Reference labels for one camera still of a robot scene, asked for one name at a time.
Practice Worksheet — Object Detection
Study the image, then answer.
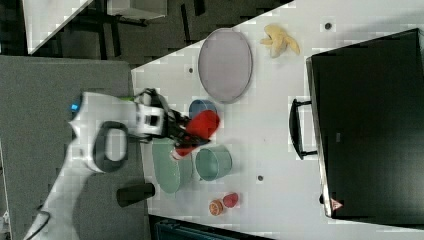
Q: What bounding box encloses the red ketchup bottle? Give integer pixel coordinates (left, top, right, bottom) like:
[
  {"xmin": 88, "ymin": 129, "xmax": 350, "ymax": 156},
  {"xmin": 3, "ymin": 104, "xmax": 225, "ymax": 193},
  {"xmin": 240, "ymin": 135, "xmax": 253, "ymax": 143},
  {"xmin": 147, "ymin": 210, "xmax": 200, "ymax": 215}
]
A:
[{"xmin": 171, "ymin": 110, "xmax": 220, "ymax": 160}]

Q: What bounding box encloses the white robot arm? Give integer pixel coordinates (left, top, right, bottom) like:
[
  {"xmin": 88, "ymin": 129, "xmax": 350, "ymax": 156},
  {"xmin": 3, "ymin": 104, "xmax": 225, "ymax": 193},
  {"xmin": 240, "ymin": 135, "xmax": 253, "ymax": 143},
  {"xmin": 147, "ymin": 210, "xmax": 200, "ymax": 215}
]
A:
[{"xmin": 24, "ymin": 88, "xmax": 213, "ymax": 240}]

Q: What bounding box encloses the dark grey object at edge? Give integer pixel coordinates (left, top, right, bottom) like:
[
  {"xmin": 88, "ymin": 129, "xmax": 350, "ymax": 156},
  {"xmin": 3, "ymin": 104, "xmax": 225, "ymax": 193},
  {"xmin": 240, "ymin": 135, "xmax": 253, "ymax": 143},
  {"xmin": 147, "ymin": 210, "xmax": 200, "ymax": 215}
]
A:
[{"xmin": 116, "ymin": 183, "xmax": 155, "ymax": 207}]

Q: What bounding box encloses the blue small bowl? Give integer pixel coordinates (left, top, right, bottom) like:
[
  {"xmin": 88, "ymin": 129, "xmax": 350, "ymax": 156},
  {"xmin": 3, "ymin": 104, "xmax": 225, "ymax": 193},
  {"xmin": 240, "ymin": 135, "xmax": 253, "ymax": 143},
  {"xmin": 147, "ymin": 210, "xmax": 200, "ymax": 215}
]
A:
[{"xmin": 189, "ymin": 99, "xmax": 217, "ymax": 118}]

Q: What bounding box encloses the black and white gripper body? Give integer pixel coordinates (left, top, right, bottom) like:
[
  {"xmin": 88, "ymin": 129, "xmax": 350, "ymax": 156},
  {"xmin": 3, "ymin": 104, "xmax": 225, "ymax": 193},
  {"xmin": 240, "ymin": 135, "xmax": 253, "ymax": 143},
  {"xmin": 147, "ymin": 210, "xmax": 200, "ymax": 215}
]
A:
[{"xmin": 134, "ymin": 88, "xmax": 179, "ymax": 139}]

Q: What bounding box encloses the red toy strawberry on table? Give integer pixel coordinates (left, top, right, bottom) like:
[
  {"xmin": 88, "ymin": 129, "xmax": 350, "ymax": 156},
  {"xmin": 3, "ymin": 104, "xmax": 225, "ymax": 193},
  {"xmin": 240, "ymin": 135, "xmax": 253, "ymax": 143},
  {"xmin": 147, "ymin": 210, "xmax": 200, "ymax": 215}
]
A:
[{"xmin": 222, "ymin": 193, "xmax": 239, "ymax": 208}]

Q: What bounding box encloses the white side table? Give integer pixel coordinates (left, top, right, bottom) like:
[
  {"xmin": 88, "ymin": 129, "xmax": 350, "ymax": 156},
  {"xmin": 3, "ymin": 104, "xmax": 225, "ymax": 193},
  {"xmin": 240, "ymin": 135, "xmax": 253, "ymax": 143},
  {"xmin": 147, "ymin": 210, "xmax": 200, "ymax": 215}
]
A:
[{"xmin": 22, "ymin": 0, "xmax": 94, "ymax": 55}]

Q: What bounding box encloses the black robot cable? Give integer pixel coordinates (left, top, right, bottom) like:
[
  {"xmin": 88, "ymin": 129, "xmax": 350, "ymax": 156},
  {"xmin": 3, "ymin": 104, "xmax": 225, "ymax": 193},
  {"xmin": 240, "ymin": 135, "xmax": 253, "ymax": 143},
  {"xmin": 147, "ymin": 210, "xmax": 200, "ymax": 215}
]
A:
[{"xmin": 23, "ymin": 209, "xmax": 51, "ymax": 240}]

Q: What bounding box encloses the green mug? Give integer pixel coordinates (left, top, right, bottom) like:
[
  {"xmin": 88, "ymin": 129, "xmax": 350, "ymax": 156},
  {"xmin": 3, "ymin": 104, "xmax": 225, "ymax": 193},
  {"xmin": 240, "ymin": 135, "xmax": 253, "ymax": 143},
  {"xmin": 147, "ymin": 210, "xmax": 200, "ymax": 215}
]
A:
[{"xmin": 195, "ymin": 145, "xmax": 232, "ymax": 181}]

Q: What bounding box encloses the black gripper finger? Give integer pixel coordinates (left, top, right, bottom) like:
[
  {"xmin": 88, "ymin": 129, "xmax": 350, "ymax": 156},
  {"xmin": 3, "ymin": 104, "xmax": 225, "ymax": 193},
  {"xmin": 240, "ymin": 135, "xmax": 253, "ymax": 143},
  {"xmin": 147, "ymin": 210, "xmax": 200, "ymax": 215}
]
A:
[
  {"xmin": 170, "ymin": 110, "xmax": 191, "ymax": 127},
  {"xmin": 168, "ymin": 127, "xmax": 210, "ymax": 147}
]

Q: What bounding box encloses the orange slice toy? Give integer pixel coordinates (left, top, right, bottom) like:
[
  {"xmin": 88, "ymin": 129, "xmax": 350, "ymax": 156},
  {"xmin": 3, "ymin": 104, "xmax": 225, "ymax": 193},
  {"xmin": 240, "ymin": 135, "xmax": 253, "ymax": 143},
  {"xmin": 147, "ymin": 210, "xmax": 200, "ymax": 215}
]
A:
[{"xmin": 209, "ymin": 199, "xmax": 223, "ymax": 216}]

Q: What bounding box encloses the black toaster oven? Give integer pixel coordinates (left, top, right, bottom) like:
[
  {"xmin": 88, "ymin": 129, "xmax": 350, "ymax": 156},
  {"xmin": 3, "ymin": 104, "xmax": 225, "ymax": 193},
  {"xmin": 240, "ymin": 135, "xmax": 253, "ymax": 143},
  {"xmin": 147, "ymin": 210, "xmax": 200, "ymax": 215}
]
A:
[{"xmin": 305, "ymin": 28, "xmax": 424, "ymax": 229}]

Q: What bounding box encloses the grey round plate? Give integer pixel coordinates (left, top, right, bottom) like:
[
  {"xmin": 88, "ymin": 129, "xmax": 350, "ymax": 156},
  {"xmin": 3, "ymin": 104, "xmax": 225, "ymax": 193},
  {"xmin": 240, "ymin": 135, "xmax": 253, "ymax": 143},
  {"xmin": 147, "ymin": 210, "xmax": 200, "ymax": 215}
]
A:
[{"xmin": 198, "ymin": 28, "xmax": 253, "ymax": 104}]

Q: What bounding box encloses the yellow banana peel toy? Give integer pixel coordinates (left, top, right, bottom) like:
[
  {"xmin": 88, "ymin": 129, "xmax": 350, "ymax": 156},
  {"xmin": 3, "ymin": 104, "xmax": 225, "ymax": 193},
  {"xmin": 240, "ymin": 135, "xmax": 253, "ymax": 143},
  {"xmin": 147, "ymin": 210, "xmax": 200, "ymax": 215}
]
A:
[{"xmin": 260, "ymin": 24, "xmax": 300, "ymax": 58}]

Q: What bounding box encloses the green perforated colander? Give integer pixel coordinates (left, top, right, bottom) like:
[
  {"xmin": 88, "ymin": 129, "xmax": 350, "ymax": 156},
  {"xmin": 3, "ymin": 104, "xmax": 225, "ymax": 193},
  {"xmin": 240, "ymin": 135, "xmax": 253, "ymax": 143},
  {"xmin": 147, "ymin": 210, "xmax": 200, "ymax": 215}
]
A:
[{"xmin": 152, "ymin": 139, "xmax": 193, "ymax": 194}]

